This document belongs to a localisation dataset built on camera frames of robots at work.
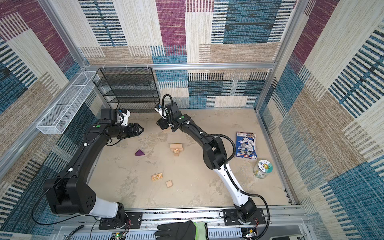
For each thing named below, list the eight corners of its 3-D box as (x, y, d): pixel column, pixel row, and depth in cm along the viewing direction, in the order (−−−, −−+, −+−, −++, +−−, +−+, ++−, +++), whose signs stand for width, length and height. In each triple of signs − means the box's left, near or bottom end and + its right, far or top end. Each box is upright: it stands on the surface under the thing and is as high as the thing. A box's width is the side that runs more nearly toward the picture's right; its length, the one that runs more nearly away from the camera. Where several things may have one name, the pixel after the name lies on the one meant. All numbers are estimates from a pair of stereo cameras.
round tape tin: (255, 179, 88) (260, 173, 81) (251, 166, 93) (256, 159, 86) (268, 179, 88) (274, 173, 81) (264, 166, 93) (270, 159, 86)
